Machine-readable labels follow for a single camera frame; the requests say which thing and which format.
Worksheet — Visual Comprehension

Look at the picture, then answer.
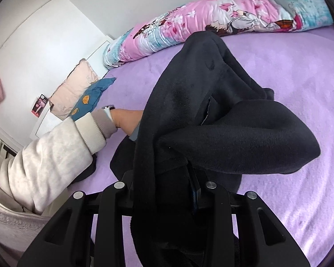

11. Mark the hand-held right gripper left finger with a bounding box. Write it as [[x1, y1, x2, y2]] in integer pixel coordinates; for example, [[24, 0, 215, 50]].
[[24, 182, 134, 267]]

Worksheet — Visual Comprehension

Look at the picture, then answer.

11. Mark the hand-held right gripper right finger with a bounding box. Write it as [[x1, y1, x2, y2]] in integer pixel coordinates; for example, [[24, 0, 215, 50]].
[[190, 181, 305, 267]]

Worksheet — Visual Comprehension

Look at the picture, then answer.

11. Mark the black fleece garment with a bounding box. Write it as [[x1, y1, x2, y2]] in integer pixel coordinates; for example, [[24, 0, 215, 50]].
[[72, 30, 322, 267]]

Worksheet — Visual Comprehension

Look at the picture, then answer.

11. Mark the person's left forearm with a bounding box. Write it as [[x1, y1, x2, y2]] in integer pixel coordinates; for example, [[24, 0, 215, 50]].
[[0, 108, 119, 216]]

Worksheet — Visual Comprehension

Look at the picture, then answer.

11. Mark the person's left hand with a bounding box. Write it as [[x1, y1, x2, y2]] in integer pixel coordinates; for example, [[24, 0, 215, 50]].
[[111, 108, 145, 137]]

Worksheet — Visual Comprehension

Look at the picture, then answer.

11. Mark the white wristwatch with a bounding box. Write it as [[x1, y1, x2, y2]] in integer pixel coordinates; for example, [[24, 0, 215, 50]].
[[102, 105, 120, 130]]

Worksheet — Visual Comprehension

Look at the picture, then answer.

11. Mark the blue pillow with orange print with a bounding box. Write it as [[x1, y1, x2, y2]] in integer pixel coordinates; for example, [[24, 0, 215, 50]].
[[71, 77, 117, 122]]

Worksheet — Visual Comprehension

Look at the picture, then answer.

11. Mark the pale pink pillow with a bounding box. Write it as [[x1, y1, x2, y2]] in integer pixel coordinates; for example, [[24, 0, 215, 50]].
[[49, 59, 102, 121]]

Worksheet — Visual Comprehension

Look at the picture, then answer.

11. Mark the pink boxed item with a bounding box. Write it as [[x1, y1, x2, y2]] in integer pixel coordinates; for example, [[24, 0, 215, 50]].
[[31, 94, 49, 117]]

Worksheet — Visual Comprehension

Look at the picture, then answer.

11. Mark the person's white jacket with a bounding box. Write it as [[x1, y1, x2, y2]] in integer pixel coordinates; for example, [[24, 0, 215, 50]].
[[0, 170, 59, 267]]

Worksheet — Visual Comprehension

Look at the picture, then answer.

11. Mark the white cabinet door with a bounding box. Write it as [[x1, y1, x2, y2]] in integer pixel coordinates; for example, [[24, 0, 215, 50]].
[[0, 115, 25, 160]]

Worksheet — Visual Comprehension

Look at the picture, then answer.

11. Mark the floral pink blue pillow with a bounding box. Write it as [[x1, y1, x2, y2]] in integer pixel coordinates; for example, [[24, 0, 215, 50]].
[[103, 0, 334, 70]]

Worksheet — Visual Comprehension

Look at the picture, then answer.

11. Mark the purple bed sheet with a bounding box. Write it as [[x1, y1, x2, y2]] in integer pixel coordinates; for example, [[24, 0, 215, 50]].
[[67, 24, 334, 267]]

